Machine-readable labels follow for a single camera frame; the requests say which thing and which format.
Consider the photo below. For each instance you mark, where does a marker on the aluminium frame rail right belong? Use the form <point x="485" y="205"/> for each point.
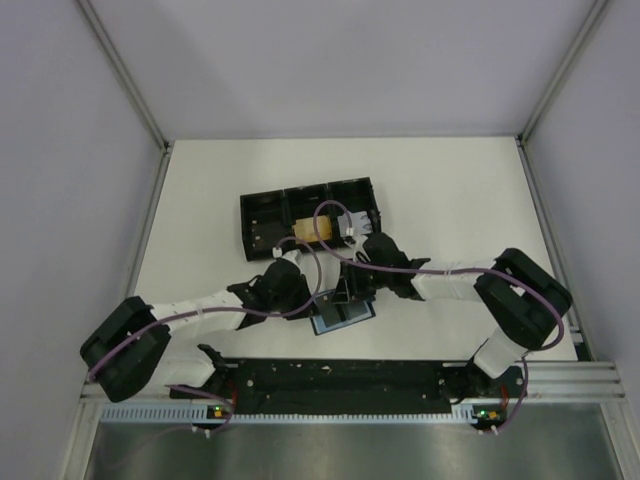
<point x="548" y="147"/>

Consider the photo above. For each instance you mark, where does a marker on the aluminium front frame rail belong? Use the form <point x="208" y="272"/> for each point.
<point x="565" y="382"/>

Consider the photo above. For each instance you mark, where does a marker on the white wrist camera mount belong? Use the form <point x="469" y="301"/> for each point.
<point x="356" y="245"/>
<point x="294" y="256"/>

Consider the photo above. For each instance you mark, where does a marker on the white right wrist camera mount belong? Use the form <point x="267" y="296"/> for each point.
<point x="356" y="245"/>

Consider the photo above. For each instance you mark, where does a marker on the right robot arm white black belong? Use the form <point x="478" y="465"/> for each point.
<point x="526" y="302"/>

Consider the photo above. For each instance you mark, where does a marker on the white slotted cable duct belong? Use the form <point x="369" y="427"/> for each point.
<point x="159" y="413"/>

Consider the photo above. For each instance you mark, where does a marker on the aluminium frame rail left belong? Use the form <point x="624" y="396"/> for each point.
<point x="157" y="146"/>

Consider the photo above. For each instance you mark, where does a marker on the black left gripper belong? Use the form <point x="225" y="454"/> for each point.
<point x="302" y="286"/>

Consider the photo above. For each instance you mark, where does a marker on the aluminium frame rail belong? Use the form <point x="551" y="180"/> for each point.
<point x="157" y="146"/>
<point x="548" y="147"/>
<point x="565" y="382"/>

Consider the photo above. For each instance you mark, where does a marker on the blue leather card holder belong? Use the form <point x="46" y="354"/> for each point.
<point x="355" y="312"/>

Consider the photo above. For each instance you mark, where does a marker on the black three-compartment tray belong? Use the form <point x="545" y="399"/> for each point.
<point x="267" y="217"/>

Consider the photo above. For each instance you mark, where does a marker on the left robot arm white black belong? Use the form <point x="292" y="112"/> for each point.
<point x="141" y="345"/>

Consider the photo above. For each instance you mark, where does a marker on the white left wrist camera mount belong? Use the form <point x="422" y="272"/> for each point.
<point x="294" y="256"/>

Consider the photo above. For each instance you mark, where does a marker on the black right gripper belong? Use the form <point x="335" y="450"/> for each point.
<point x="349" y="288"/>

